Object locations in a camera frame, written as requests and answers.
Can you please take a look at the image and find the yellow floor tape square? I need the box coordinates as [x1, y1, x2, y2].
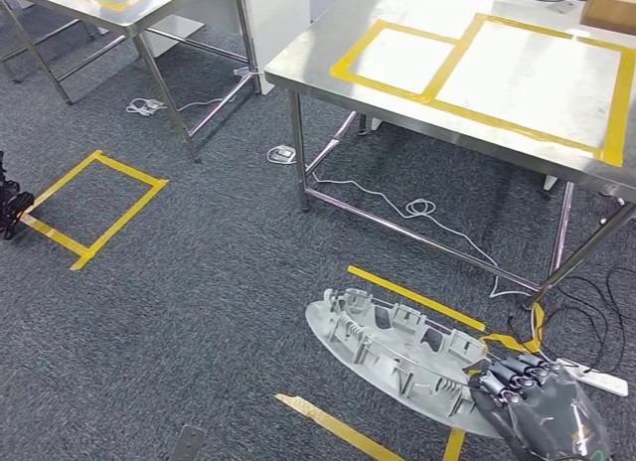
[20, 149, 169, 271]
[275, 264, 545, 461]

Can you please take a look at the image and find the brown cardboard box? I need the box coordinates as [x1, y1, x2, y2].
[579, 0, 636, 37]

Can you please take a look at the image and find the grey plastic wheel hubcap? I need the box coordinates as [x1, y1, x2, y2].
[304, 287, 502, 439]

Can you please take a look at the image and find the looped black floor cable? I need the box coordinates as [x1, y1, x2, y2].
[506, 266, 636, 377]

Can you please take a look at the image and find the stainless steel workbench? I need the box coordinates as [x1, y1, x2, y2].
[264, 0, 636, 311]

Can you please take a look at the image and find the coiled white floor cable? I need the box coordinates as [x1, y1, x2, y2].
[310, 171, 535, 300]

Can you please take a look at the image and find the yellow workbench tape outline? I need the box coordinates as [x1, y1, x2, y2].
[330, 13, 636, 168]

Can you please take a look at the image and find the stainless steel table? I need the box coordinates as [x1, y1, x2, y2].
[0, 0, 262, 164]

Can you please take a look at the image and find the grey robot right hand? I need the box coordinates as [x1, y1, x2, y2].
[469, 352, 613, 461]

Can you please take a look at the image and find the white power strip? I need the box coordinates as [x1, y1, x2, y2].
[556, 358, 629, 398]

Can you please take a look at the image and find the white cable with plug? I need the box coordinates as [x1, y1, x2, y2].
[125, 92, 235, 117]

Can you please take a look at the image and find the white socket adaptor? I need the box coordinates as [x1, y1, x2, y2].
[266, 143, 298, 166]

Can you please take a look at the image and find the black plastic object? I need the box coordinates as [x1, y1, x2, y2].
[0, 151, 36, 242]

